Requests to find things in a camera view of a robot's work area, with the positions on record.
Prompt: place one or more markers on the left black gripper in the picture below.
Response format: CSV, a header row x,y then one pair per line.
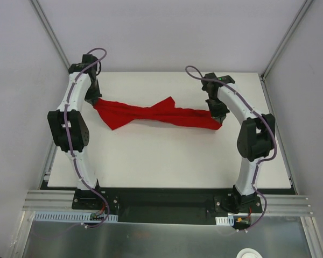
x,y
93,94

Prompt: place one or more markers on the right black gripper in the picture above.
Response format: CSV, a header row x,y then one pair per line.
x,y
218,109

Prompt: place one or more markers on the red t-shirt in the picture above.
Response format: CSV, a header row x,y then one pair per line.
x,y
116,114

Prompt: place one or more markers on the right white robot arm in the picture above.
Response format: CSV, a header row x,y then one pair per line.
x,y
256,138

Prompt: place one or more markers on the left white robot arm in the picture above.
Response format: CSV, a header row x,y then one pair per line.
x,y
69,130

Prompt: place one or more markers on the white round object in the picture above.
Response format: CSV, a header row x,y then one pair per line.
x,y
248,253

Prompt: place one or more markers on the right white cable duct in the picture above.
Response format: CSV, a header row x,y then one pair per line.
x,y
224,221

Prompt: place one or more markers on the white cable duct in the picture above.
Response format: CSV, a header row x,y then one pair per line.
x,y
224,221
74,217

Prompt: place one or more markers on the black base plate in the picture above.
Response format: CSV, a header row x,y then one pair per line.
x,y
199,206

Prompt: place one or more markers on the left aluminium frame post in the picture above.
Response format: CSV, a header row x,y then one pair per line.
x,y
49,30

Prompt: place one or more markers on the aluminium frame post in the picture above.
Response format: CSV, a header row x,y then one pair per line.
x,y
301,13
49,30

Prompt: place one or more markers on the aluminium front rail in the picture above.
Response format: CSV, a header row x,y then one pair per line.
x,y
61,200

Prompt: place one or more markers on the left white cable duct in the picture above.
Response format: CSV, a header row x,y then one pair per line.
x,y
74,217

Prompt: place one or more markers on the right aluminium frame post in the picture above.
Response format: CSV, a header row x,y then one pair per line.
x,y
301,13

